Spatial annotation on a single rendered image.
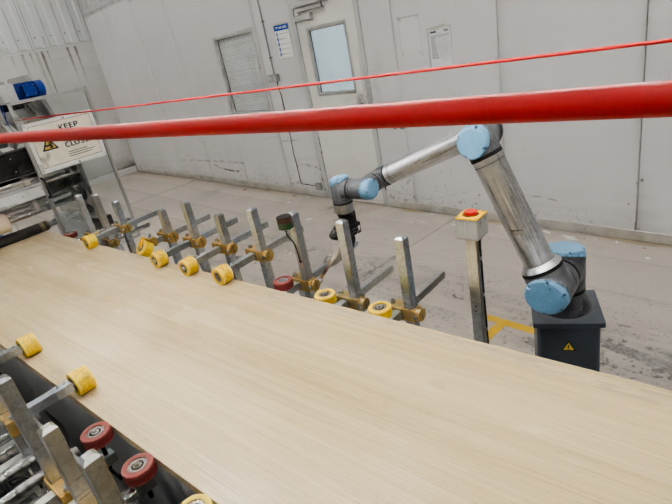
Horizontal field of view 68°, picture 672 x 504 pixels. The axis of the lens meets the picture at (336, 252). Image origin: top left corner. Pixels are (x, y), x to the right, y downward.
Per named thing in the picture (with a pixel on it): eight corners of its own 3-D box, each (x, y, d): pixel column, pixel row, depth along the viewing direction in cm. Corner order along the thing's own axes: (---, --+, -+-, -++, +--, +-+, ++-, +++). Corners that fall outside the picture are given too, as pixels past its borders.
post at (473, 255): (479, 354, 170) (468, 232, 152) (493, 357, 167) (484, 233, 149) (473, 361, 167) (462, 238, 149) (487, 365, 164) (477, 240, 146)
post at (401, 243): (416, 350, 188) (398, 233, 169) (424, 352, 186) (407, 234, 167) (411, 355, 186) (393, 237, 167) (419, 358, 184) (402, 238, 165)
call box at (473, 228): (467, 232, 154) (465, 208, 151) (488, 234, 150) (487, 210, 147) (456, 241, 149) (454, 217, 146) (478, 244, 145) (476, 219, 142)
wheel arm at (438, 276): (438, 278, 203) (437, 268, 201) (446, 279, 201) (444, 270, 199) (376, 335, 174) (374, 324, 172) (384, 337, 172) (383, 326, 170)
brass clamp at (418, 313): (396, 309, 188) (394, 297, 186) (427, 316, 179) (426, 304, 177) (386, 317, 184) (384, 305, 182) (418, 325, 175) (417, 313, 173)
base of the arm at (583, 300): (537, 294, 215) (537, 274, 211) (587, 293, 208) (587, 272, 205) (541, 319, 198) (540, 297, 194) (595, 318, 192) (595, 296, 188)
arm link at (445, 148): (505, 103, 185) (372, 166, 232) (493, 110, 176) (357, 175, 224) (518, 131, 186) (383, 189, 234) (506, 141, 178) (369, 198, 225)
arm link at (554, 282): (586, 291, 185) (497, 107, 176) (574, 315, 173) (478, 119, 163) (547, 298, 196) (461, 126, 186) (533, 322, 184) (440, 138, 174)
